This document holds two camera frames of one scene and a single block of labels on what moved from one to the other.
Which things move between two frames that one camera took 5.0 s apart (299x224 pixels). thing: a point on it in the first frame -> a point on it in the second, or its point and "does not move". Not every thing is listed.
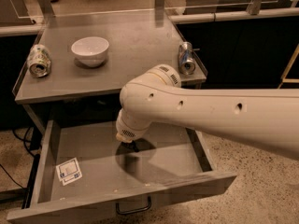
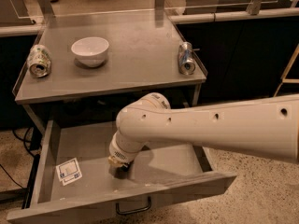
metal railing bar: [234, 15] does not move
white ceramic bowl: [90, 51] does not move
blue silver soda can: [186, 61] does not move
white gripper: [128, 131] -> [124, 155]
